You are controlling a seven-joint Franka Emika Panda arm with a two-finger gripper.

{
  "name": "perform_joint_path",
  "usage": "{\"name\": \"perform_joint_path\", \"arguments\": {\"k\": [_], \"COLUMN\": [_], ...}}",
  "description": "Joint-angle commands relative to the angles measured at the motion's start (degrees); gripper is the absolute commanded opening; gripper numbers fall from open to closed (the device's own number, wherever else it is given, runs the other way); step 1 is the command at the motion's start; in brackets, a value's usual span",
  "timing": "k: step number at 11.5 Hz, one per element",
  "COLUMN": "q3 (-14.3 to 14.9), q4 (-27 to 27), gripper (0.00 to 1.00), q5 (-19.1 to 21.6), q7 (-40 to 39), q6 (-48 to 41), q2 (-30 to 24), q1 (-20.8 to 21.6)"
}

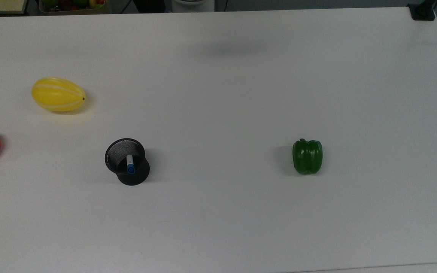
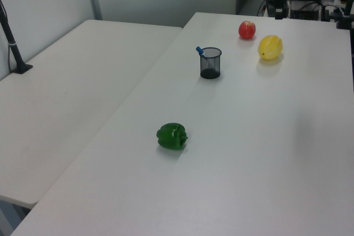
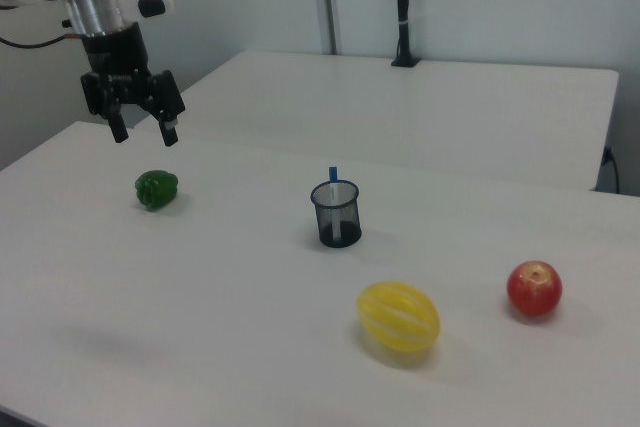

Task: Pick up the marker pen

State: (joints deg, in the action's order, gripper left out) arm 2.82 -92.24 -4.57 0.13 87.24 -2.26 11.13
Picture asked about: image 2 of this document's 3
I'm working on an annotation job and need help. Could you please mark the yellow striped melon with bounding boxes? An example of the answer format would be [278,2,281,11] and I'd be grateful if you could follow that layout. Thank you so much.
[258,34,283,61]

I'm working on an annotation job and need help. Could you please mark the white side table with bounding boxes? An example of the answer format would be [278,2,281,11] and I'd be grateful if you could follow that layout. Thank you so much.
[0,19,184,211]

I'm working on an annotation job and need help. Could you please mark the red apple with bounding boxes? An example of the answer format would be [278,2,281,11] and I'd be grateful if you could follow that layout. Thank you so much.
[238,20,257,40]

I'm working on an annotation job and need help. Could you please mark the green bell pepper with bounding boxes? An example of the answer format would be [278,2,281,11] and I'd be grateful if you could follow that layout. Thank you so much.
[156,122,189,150]

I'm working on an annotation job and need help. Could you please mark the black mesh pen cup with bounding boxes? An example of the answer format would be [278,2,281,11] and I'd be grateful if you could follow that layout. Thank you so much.
[199,47,223,80]

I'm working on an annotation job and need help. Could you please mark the blue capped marker pen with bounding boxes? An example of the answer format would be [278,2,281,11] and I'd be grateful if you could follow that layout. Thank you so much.
[195,46,215,70]

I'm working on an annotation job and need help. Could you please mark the black electronics box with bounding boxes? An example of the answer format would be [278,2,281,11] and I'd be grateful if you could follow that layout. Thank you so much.
[289,0,323,20]

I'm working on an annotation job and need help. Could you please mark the black camera pole with base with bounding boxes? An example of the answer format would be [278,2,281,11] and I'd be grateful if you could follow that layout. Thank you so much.
[0,0,33,75]

